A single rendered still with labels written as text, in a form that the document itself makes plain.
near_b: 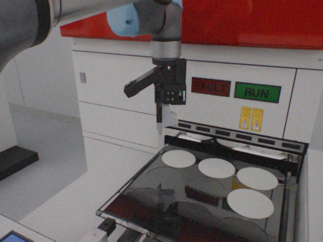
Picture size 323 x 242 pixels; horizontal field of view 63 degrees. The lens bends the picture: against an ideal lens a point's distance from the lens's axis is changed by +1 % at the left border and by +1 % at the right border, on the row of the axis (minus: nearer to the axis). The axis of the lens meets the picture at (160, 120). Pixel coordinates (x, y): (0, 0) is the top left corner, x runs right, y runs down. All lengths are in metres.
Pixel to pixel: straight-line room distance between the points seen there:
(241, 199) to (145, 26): 0.44
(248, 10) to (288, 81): 0.21
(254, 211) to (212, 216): 0.10
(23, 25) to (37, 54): 3.36
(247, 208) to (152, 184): 0.23
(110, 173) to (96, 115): 0.28
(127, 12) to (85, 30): 0.41
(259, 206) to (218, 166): 0.17
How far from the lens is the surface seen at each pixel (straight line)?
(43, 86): 3.69
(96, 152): 1.14
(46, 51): 3.47
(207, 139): 0.84
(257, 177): 0.75
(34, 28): 0.26
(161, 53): 0.64
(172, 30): 0.64
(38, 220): 0.77
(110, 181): 0.84
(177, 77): 0.67
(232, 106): 0.79
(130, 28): 0.54
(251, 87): 0.76
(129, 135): 0.99
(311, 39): 0.69
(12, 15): 0.24
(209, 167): 0.76
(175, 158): 0.79
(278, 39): 0.69
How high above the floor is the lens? 1.30
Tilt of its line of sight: 22 degrees down
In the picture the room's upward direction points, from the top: straight up
